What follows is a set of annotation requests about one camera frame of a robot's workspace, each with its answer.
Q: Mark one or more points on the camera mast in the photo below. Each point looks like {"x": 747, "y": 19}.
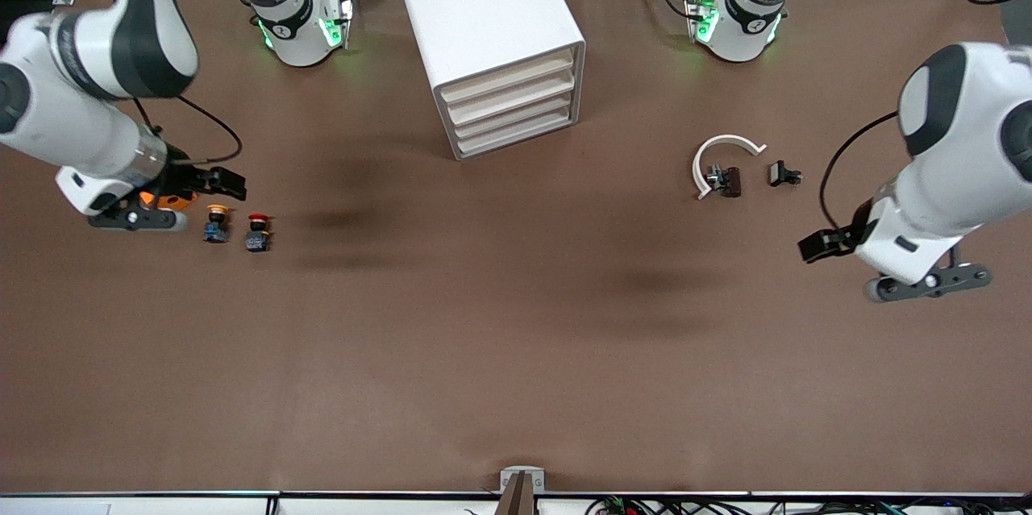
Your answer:
{"x": 518, "y": 499}

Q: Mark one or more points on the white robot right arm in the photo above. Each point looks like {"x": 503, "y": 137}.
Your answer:
{"x": 48, "y": 128}

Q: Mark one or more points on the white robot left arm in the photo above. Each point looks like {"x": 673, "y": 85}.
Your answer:
{"x": 967, "y": 176}

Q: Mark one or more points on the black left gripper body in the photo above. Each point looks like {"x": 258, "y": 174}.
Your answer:
{"x": 846, "y": 238}

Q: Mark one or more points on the orange box with hole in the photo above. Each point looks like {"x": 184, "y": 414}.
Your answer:
{"x": 173, "y": 201}

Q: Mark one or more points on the white curved plastic clip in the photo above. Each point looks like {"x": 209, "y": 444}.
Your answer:
{"x": 726, "y": 139}

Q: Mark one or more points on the orange push button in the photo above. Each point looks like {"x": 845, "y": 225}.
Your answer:
{"x": 215, "y": 231}

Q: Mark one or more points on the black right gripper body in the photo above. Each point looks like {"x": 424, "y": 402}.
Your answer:
{"x": 184, "y": 176}

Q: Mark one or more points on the brown switch block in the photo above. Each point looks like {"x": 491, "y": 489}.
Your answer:
{"x": 731, "y": 181}

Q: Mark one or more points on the grey metal mount bracket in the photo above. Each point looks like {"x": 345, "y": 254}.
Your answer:
{"x": 508, "y": 479}

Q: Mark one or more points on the red push button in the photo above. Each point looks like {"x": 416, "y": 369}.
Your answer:
{"x": 258, "y": 241}

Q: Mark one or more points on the small black switch part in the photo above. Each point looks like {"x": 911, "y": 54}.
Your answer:
{"x": 779, "y": 173}

